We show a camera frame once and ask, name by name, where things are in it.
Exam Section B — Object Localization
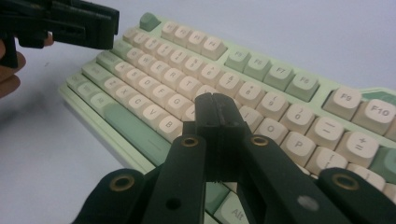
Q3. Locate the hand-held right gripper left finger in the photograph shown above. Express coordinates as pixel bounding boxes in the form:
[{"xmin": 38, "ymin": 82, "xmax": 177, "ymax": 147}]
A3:
[{"xmin": 182, "ymin": 91, "xmax": 223, "ymax": 183}]

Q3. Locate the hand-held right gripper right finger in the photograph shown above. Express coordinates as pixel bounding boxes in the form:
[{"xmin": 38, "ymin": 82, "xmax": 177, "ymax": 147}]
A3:
[{"xmin": 214, "ymin": 92, "xmax": 252, "ymax": 183}]

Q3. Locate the green and pink keyboard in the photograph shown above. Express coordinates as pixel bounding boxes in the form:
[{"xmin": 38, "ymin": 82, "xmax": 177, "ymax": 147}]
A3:
[{"xmin": 57, "ymin": 11, "xmax": 396, "ymax": 224}]

